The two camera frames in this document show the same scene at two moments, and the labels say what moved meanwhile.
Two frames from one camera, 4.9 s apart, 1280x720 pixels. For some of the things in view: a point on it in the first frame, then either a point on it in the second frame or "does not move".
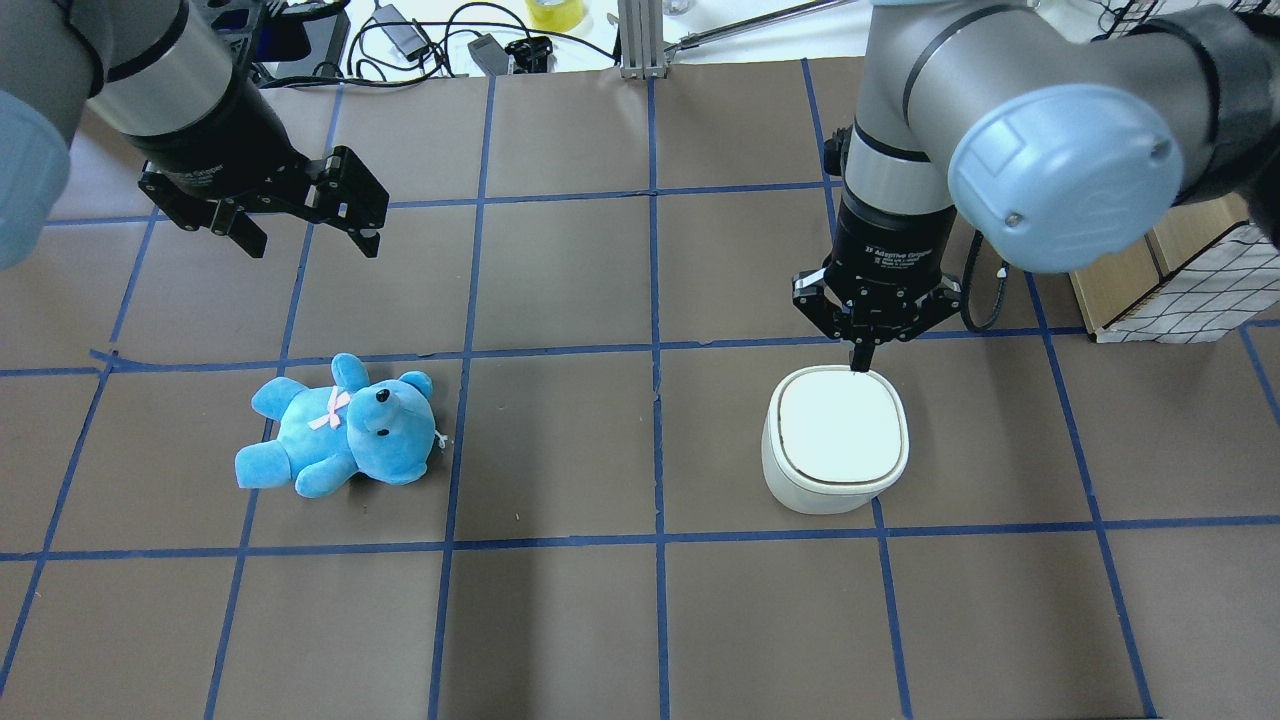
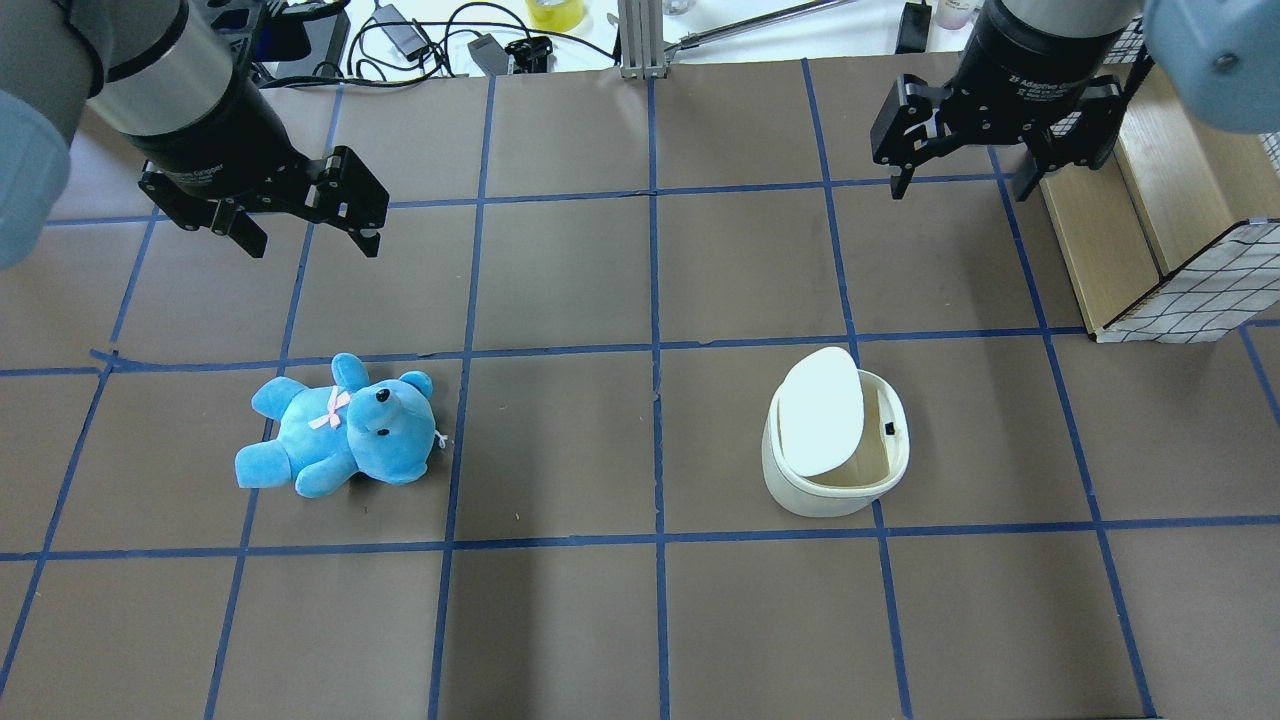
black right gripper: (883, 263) to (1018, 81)
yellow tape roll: (555, 15) does not move
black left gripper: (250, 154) does not move
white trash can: (834, 439) does not move
